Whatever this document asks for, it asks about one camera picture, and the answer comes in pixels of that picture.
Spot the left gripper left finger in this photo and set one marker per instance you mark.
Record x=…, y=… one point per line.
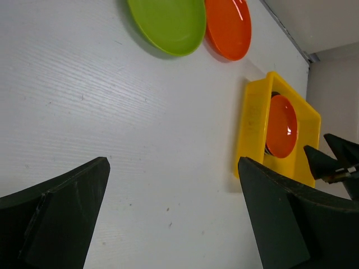
x=51, y=224

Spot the green plastic plate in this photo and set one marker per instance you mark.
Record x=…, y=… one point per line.
x=175, y=27

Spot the yellow plastic bin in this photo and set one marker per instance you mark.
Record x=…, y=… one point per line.
x=254, y=125

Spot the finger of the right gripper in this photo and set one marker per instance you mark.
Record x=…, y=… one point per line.
x=321, y=165
x=346, y=153

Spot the orange plate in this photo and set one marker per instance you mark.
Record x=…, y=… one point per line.
x=229, y=27
x=282, y=127

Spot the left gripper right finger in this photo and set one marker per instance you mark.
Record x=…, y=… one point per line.
x=297, y=226

